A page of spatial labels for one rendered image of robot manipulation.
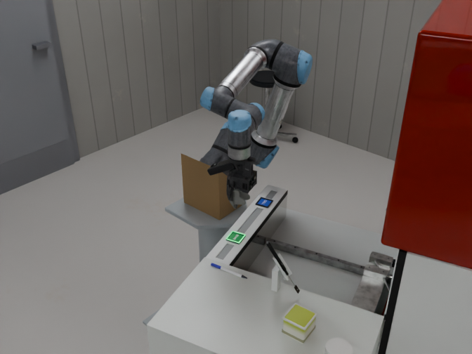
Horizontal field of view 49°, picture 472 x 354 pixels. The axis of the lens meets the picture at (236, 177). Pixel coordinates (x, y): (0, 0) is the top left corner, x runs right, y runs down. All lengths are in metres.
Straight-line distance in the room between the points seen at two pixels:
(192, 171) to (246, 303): 0.78
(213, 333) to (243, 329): 0.09
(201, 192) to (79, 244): 1.52
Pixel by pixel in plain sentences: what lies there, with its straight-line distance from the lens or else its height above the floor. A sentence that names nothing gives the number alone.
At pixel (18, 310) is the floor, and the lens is 3.24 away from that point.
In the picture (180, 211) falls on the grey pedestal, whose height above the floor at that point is 0.82.
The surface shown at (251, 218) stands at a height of 0.96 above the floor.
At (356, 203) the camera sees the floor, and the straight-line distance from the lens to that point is 3.95.
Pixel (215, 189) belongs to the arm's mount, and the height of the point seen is 0.97.
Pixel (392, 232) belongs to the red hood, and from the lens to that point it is 1.48.
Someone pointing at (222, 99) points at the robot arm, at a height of 1.46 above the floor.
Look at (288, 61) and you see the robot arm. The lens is 2.01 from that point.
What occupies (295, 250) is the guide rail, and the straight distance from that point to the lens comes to 2.06.
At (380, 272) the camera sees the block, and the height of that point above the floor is 0.91.
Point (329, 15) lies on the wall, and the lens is 4.56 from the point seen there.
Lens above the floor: 2.12
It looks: 31 degrees down
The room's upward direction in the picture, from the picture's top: straight up
